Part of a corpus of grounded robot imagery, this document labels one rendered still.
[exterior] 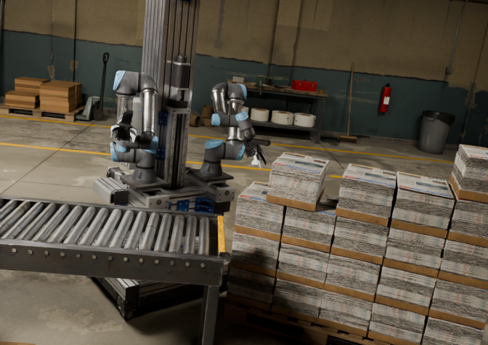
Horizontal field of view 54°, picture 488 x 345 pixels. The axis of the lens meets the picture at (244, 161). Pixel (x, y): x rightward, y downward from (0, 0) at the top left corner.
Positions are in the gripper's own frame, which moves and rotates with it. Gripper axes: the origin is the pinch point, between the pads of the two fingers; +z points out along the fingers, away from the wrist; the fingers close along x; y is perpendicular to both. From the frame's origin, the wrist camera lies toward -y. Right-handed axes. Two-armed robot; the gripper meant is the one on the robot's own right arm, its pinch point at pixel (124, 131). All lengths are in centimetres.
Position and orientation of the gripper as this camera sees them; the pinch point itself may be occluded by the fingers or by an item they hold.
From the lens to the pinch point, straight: 235.9
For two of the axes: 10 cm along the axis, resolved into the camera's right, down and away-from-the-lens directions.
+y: -2.5, 9.4, 2.2
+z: 2.1, 2.8, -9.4
